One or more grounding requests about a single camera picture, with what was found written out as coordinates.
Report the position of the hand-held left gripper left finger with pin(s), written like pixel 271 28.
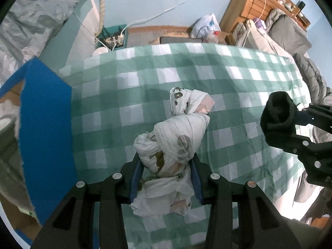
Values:
pixel 135 180

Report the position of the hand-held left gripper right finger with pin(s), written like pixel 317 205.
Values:
pixel 196 180

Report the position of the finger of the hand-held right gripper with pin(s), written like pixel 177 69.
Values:
pixel 303 116
pixel 298 146

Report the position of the black sock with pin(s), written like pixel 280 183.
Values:
pixel 277 114

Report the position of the white printed cloth bundle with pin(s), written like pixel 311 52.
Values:
pixel 176 134

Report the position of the cardboard box with blue edges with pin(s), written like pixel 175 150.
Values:
pixel 44 109

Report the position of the grey pillow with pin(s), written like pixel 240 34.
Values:
pixel 288 33

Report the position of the green checkered blanket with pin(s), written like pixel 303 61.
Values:
pixel 129 96

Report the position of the small purple item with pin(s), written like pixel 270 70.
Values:
pixel 259 23

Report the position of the dark cup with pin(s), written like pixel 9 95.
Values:
pixel 300 6

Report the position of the small brown cardboard box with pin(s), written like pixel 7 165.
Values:
pixel 225 37

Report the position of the wooden bed headboard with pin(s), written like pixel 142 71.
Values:
pixel 238 7

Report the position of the white cylindrical appliance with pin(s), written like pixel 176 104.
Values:
pixel 99 51

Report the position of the white plastic bag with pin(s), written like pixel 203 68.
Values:
pixel 207 23

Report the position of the white power strip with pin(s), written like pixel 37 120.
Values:
pixel 114 39

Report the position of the brown worn mat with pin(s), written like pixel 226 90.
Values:
pixel 145 35

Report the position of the silver crinkled cover sheet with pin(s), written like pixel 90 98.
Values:
pixel 33 18

